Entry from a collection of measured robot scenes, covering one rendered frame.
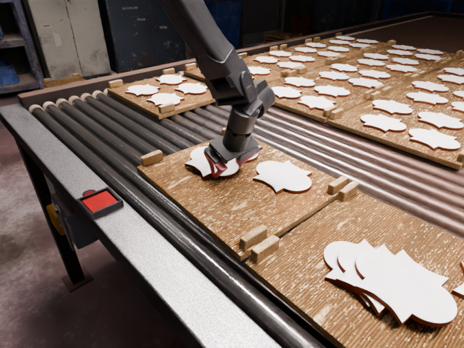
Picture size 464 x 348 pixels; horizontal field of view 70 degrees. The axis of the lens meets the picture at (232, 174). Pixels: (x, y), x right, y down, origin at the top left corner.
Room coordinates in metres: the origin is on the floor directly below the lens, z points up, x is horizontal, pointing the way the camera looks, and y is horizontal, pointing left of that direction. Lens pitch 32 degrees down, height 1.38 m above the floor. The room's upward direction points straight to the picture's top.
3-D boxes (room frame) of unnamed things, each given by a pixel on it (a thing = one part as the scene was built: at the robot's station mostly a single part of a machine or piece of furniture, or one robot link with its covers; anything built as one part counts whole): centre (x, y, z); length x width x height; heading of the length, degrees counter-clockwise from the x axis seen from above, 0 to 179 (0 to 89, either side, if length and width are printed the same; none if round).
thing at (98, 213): (0.60, 0.30, 0.92); 0.08 x 0.08 x 0.02; 43
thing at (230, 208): (0.69, -0.02, 0.93); 0.41 x 0.35 x 0.02; 40
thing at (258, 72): (1.62, -0.02, 0.94); 0.41 x 0.35 x 0.04; 42
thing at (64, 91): (2.61, -0.65, 0.90); 4.04 x 0.06 x 0.10; 133
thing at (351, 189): (0.60, -0.26, 0.95); 0.06 x 0.02 x 0.03; 131
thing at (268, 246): (0.43, -0.06, 0.95); 0.06 x 0.02 x 0.03; 131
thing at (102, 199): (0.60, 0.30, 0.92); 0.06 x 0.06 x 0.01; 43
